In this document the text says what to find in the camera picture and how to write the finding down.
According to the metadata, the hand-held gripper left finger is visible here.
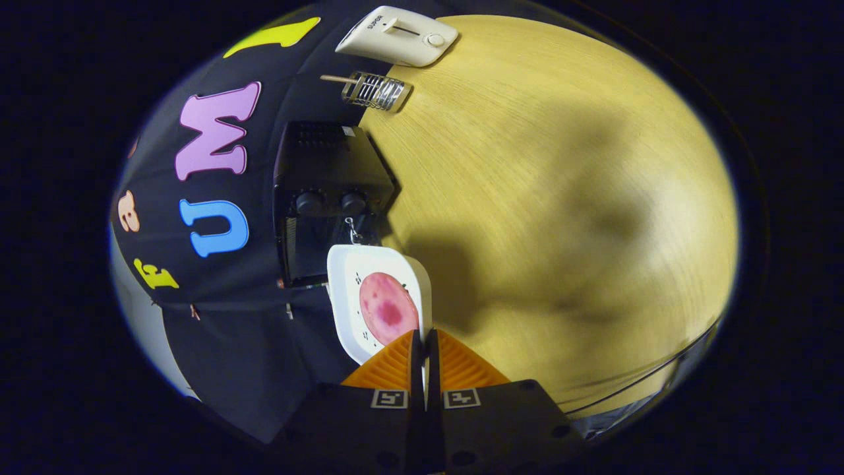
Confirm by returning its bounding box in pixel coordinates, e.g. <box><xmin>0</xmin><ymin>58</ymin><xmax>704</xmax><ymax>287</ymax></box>
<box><xmin>267</xmin><ymin>329</ymin><xmax>428</xmax><ymax>475</ymax></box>

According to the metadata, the ribbed glass stick holder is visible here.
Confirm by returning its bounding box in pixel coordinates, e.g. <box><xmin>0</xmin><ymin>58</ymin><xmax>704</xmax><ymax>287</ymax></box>
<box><xmin>320</xmin><ymin>71</ymin><xmax>413</xmax><ymax>113</ymax></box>

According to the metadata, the white bread toaster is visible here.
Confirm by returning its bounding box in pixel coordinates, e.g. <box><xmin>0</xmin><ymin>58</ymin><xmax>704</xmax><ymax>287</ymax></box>
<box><xmin>335</xmin><ymin>5</ymin><xmax>460</xmax><ymax>68</ymax></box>

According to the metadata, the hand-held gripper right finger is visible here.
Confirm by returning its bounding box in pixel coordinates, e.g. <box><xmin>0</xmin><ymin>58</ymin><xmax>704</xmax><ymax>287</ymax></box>
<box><xmin>426</xmin><ymin>329</ymin><xmax>588</xmax><ymax>475</ymax></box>

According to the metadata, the black toaster oven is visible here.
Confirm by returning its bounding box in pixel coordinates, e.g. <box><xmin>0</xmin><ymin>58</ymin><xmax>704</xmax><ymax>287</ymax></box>
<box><xmin>274</xmin><ymin>121</ymin><xmax>398</xmax><ymax>290</ymax></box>

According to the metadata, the pink ham slice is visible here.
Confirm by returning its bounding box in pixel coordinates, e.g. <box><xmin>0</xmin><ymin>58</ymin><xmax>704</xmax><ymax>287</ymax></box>
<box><xmin>359</xmin><ymin>272</ymin><xmax>420</xmax><ymax>346</ymax></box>

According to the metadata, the white square plate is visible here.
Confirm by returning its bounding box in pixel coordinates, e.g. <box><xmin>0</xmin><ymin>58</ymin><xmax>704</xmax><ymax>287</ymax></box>
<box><xmin>327</xmin><ymin>244</ymin><xmax>433</xmax><ymax>365</ymax></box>

